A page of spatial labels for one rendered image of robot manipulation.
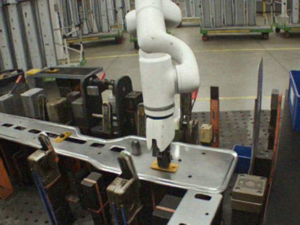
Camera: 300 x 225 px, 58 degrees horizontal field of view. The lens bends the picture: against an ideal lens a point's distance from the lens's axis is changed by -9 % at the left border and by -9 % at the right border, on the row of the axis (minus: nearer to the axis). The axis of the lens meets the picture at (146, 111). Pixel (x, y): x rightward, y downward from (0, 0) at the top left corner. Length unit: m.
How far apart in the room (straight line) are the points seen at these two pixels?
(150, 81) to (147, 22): 0.22
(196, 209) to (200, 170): 0.17
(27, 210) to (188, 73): 0.94
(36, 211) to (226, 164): 0.83
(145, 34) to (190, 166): 0.42
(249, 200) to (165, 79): 0.37
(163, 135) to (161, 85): 0.14
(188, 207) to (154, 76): 0.34
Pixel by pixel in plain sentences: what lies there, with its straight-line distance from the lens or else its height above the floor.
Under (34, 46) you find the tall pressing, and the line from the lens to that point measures 5.48.
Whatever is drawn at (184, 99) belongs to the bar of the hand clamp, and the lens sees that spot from 1.02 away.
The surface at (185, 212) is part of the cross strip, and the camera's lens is 0.76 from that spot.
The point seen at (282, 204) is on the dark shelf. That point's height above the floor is 1.03.
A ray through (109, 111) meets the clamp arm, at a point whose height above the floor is 1.07.
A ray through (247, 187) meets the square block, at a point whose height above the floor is 1.06.
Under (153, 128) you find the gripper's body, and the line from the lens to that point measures 0.80.
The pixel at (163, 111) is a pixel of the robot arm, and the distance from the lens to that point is 0.78.
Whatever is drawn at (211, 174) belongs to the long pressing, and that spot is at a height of 1.00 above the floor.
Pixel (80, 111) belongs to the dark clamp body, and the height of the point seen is 1.04.
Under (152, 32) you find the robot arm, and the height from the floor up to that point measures 1.39.
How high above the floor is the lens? 1.53
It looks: 24 degrees down
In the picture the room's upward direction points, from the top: 6 degrees counter-clockwise
